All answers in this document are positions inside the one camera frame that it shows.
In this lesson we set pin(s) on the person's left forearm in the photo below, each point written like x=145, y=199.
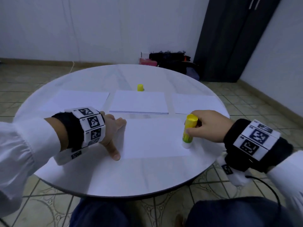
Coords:
x=23, y=158

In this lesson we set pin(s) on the blue suitcase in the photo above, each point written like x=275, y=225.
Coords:
x=192, y=74

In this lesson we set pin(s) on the black wardrobe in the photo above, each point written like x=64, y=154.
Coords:
x=236, y=37

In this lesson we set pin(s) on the single white paper sheet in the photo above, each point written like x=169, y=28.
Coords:
x=138, y=101
x=151, y=138

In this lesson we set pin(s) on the person's left hand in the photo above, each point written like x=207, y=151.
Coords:
x=111, y=132

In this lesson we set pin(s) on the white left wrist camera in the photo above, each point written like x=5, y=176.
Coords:
x=68, y=156

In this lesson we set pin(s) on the black bag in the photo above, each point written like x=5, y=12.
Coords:
x=171, y=61

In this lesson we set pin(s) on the yellow glue stick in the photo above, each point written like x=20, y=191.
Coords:
x=190, y=127

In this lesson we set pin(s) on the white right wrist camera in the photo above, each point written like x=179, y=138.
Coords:
x=234, y=171

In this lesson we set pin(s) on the black left wristband with markers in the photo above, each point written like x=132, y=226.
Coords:
x=83, y=127

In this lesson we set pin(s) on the person's legs in blue jeans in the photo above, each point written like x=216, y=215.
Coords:
x=227, y=212

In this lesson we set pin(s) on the black right wristband with markers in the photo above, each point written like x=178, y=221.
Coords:
x=255, y=146

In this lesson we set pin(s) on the pink box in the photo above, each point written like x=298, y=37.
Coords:
x=148, y=62

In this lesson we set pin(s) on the person's right forearm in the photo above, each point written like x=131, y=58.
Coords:
x=289, y=184

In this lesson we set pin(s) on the yellow glue stick cap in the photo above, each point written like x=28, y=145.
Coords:
x=140, y=87

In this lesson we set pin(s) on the black wristband with markers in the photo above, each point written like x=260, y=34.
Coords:
x=83, y=127
x=255, y=146

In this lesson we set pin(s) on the person's right hand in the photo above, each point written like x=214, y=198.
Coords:
x=210, y=126

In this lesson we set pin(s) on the white paper stack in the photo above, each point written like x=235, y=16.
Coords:
x=199, y=104
x=75, y=100

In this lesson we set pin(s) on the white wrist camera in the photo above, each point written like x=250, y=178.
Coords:
x=234, y=171
x=68, y=156

